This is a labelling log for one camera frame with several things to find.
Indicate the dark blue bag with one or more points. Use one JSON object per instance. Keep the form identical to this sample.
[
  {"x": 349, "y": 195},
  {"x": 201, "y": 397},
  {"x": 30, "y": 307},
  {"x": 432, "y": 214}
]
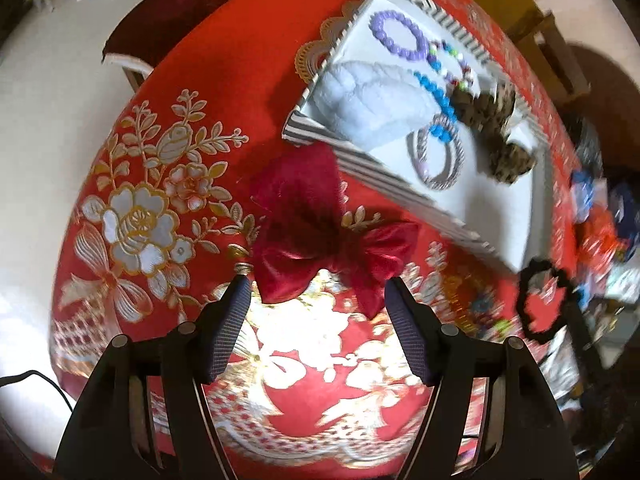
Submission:
[{"x": 625, "y": 205}]

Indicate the red floral tablecloth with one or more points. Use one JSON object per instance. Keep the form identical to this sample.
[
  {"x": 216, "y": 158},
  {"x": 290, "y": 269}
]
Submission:
[{"x": 225, "y": 60}]

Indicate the orange plastic bag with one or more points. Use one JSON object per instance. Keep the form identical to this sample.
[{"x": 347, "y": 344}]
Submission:
[{"x": 600, "y": 232}]

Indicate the pile of colourful hair accessories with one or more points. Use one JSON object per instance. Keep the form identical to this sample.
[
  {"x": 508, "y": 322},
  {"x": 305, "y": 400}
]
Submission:
[{"x": 482, "y": 305}]

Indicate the white tray with striped sides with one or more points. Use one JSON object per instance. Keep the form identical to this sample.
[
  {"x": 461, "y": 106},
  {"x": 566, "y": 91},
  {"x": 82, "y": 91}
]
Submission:
[{"x": 500, "y": 220}]

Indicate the blue tissue pack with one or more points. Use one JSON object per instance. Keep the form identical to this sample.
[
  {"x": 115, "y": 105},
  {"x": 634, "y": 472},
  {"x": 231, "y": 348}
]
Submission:
[{"x": 582, "y": 187}]

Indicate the pale blue ruffled scrunchie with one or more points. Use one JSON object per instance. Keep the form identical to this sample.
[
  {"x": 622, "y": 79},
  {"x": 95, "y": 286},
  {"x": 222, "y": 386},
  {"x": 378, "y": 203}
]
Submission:
[{"x": 365, "y": 100}]

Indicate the wooden chair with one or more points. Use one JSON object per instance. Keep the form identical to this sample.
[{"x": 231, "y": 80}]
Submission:
[{"x": 550, "y": 45}]

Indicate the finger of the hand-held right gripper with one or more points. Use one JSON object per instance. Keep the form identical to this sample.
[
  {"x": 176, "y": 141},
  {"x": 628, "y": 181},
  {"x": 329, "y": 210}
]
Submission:
[{"x": 587, "y": 330}]

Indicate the dark red cushioned chair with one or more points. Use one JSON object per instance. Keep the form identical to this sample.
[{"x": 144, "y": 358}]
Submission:
[{"x": 175, "y": 15}]

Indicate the black scrunchie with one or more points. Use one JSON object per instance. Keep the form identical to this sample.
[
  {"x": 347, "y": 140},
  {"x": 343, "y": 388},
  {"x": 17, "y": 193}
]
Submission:
[{"x": 524, "y": 305}]

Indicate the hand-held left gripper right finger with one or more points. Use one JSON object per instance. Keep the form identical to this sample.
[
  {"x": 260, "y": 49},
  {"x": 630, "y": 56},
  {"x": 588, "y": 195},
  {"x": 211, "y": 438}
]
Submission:
[{"x": 407, "y": 330}]

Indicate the leopard print scrunchie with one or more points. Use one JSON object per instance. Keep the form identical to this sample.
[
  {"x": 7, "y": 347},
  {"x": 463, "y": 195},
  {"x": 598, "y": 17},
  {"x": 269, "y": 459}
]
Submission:
[{"x": 510, "y": 160}]

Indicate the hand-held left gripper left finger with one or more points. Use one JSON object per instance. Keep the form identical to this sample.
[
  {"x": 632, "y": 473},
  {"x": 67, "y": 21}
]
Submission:
[{"x": 227, "y": 330}]

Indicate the red velvet bow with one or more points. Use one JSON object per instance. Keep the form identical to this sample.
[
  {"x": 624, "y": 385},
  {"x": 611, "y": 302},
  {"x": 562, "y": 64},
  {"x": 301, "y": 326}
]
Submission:
[{"x": 300, "y": 210}]

